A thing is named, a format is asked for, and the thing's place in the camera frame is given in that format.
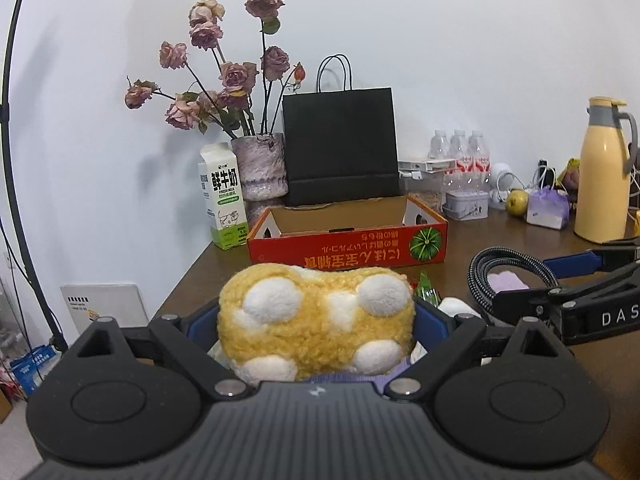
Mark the red cardboard box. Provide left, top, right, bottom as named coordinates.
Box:
left=246, top=195, right=449, bottom=266

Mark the black charger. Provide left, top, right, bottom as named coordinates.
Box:
left=537, top=160, right=559, bottom=189

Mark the white crumpled tissue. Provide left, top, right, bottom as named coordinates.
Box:
left=439, top=297, right=482, bottom=319

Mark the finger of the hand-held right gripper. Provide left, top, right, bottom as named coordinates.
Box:
left=542, top=240, right=640, bottom=277
left=492, top=269, right=640, bottom=323

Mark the white green milk carton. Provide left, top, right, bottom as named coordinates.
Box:
left=197, top=141, right=249, bottom=251

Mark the purple fuzzy cloth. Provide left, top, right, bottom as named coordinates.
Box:
left=487, top=270, right=531, bottom=293

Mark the yellow thermos jug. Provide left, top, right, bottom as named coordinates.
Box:
left=573, top=96, right=640, bottom=244

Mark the green apple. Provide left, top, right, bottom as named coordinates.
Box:
left=505, top=189, right=530, bottom=217

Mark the yellow spotted plush toy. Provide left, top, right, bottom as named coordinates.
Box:
left=207, top=264, right=417, bottom=386

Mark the purple wrapped packet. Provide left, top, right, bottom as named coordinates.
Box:
left=526, top=186, right=571, bottom=231

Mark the white round device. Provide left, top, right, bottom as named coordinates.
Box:
left=492, top=161, right=526, bottom=196

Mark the bunch of dried roses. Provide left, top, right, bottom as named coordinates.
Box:
left=124, top=0, right=306, bottom=141

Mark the white flat carton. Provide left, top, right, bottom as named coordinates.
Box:
left=398, top=158, right=457, bottom=174

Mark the green candy wrapper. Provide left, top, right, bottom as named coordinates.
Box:
left=412, top=271, right=441, bottom=307

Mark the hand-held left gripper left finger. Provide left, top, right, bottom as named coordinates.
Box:
left=75, top=300, right=249, bottom=402

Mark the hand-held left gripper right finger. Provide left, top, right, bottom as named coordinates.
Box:
left=384, top=305, right=566, bottom=402

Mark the blue packet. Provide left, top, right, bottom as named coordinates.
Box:
left=10, top=347, right=62, bottom=396

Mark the black braided cable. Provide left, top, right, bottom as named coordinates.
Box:
left=467, top=246, right=558, bottom=319

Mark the black paper bag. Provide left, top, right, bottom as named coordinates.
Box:
left=281, top=54, right=401, bottom=208

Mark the clear plastic food container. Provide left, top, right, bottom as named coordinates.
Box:
left=400, top=170, right=493, bottom=213

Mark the black light stand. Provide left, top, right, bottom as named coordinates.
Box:
left=0, top=0, right=69, bottom=353

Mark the white charging cable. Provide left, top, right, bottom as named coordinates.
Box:
left=487, top=170, right=532, bottom=207

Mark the purple marbled vase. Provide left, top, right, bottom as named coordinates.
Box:
left=230, top=132, right=290, bottom=216

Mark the grey tin box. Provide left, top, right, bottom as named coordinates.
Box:
left=444, top=189, right=491, bottom=221

